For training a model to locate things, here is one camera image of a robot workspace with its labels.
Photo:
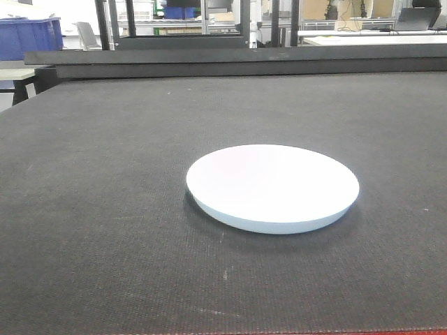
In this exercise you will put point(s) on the black metal frame rack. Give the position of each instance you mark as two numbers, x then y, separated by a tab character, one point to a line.
193	34

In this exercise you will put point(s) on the white round plate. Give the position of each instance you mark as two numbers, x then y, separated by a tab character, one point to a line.
272	189

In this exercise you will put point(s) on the blue plastic crate background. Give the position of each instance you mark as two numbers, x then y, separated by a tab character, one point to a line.
20	35

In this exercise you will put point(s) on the white background desk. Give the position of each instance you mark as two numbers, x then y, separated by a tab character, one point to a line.
371	37

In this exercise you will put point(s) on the black laptop on desk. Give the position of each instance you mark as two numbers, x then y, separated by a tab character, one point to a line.
416	19

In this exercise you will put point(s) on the black foam table mat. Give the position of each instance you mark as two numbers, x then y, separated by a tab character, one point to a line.
99	234

